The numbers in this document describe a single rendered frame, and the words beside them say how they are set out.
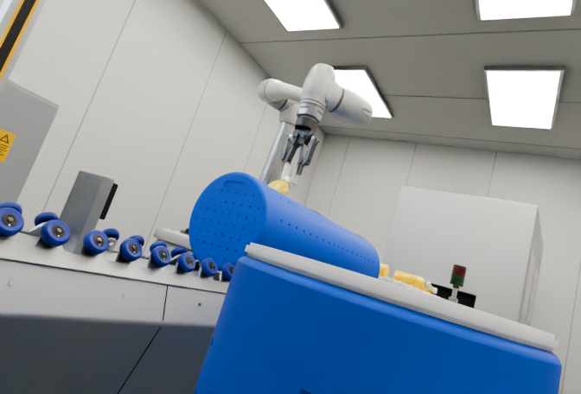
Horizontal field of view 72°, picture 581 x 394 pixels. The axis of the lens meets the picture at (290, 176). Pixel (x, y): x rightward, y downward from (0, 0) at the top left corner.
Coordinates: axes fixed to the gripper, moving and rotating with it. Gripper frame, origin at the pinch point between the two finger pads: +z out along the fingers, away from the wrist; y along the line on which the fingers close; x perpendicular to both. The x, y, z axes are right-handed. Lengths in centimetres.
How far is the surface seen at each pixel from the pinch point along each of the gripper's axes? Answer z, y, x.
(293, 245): 23.1, 14.3, -7.3
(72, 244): 37, 4, -64
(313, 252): 23.0, 14.3, 4.7
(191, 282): 39, 12, -39
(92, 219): 31, 5, -63
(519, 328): 27, 78, -75
